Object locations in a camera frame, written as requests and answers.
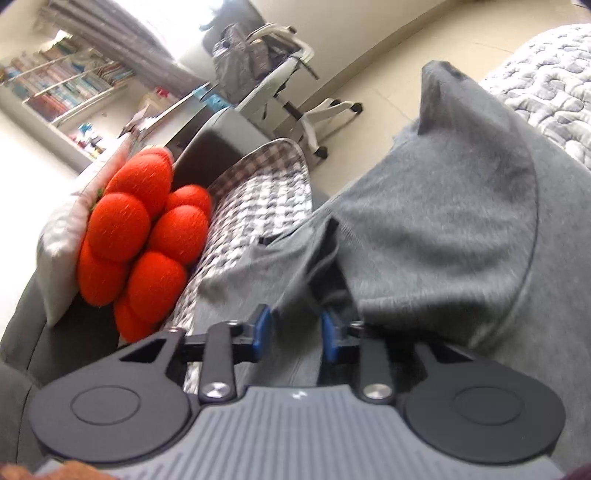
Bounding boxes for person's right hand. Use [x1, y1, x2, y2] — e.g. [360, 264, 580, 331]
[0, 459, 112, 480]

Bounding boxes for camouflage backpack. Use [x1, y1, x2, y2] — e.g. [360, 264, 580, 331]
[211, 23, 271, 93]

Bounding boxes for light grey pillow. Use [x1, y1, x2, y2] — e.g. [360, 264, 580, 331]
[37, 148, 134, 328]

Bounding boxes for teal patterned bag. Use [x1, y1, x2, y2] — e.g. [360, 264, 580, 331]
[194, 85, 227, 112]

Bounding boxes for light patterned curtain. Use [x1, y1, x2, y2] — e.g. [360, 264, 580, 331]
[46, 0, 199, 93]

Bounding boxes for rows of shelved books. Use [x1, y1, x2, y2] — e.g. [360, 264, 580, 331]
[0, 37, 134, 125]

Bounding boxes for dark grey sofa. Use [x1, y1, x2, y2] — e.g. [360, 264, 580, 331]
[0, 108, 333, 462]

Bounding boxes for grey shirt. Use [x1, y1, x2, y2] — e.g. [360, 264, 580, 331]
[185, 60, 591, 467]

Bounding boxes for grey white quilted blanket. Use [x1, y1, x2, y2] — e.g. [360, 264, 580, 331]
[171, 23, 591, 398]

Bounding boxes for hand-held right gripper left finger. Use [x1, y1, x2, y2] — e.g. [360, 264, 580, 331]
[119, 304, 272, 402]

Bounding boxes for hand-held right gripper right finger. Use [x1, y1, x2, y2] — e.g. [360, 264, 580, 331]
[321, 311, 462, 406]

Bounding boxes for white bookshelf desk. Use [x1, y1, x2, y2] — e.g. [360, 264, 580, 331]
[0, 28, 222, 162]

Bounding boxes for grey white office chair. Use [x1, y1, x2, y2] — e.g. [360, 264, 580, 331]
[203, 0, 363, 160]

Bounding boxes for pile of loose books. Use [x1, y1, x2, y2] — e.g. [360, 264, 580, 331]
[120, 95, 171, 139]

